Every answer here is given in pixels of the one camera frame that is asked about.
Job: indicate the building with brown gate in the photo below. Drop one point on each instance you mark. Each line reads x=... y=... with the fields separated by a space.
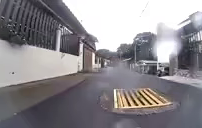
x=87 y=55

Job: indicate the trees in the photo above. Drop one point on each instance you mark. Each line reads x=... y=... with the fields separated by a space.
x=122 y=50

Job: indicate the pole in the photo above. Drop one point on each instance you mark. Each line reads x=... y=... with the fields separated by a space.
x=135 y=53

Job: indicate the grey asphalt road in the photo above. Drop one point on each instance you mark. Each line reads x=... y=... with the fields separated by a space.
x=89 y=100

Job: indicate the dark tall building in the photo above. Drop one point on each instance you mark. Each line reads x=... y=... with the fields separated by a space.
x=145 y=46

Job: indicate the yellow drain grate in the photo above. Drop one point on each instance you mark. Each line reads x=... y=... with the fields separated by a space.
x=139 y=97

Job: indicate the dark vehicle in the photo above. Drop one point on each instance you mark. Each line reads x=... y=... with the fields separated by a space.
x=163 y=71

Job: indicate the grey concrete sidewalk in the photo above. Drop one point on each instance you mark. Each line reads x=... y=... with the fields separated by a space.
x=19 y=96

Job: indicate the dark building with railings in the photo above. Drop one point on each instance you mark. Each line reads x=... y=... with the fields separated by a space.
x=195 y=43

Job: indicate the white wall with dark railing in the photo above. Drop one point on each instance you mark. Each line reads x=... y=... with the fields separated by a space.
x=29 y=63

